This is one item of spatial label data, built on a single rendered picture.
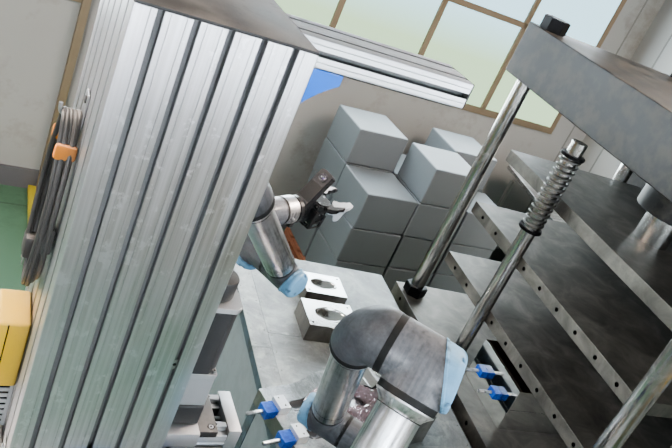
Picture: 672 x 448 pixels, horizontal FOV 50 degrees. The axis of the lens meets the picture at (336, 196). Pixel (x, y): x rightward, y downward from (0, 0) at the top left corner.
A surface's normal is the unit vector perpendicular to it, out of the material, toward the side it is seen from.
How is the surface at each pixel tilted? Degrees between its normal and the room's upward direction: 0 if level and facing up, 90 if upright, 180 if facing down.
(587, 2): 90
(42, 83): 90
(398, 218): 90
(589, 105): 90
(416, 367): 60
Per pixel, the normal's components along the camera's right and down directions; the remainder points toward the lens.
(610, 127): -0.89, -0.21
